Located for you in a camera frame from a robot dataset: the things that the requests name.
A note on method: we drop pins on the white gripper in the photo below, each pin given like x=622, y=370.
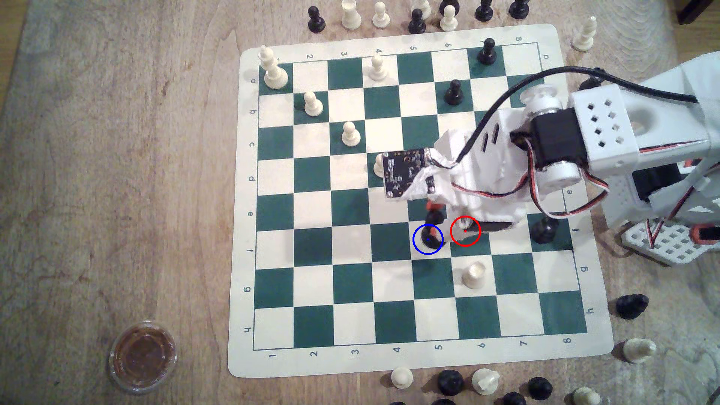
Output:
x=487, y=227

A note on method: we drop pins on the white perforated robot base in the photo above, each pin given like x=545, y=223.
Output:
x=669, y=244

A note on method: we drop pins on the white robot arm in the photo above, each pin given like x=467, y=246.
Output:
x=604, y=121

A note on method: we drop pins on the white chess rook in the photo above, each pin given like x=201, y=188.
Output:
x=474, y=275
x=351, y=16

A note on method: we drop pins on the black chess rook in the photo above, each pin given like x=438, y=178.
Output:
x=544, y=230

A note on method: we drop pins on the white chess pawn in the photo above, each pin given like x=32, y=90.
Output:
x=448, y=21
x=401, y=377
x=378, y=68
x=313, y=105
x=381, y=17
x=378, y=167
x=351, y=135

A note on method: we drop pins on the black chess pawn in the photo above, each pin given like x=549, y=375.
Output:
x=453, y=94
x=487, y=52
x=417, y=23
x=316, y=21

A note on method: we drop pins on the green white chess mat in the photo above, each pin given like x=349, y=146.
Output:
x=315, y=185

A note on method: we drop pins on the white chess piece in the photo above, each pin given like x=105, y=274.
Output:
x=585, y=397
x=639, y=350
x=485, y=381
x=423, y=7

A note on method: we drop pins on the white chess bishop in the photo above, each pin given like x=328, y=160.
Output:
x=584, y=36

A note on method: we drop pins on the tall white chess king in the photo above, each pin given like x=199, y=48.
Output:
x=274, y=73

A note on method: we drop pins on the red black clamp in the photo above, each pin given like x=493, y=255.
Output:
x=706, y=232

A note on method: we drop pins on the dark wooden furniture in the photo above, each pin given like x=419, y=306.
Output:
x=697, y=10

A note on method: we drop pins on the clear cup brown sauce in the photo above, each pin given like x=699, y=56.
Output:
x=143, y=356

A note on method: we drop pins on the black camera circuit board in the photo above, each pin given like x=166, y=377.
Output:
x=405, y=173

